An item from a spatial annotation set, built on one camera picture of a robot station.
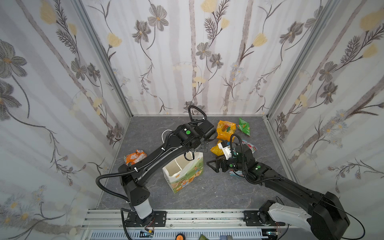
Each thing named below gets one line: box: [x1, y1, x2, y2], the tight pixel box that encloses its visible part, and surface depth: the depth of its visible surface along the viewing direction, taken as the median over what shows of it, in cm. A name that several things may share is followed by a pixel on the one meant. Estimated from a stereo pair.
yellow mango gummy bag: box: [216, 120, 237, 142], surface depth 110 cm
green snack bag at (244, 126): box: [236, 117, 251, 136], surface depth 110 cm
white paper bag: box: [162, 152, 204, 194], surface depth 68 cm
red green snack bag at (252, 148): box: [241, 138, 258, 154], surface depth 100 cm
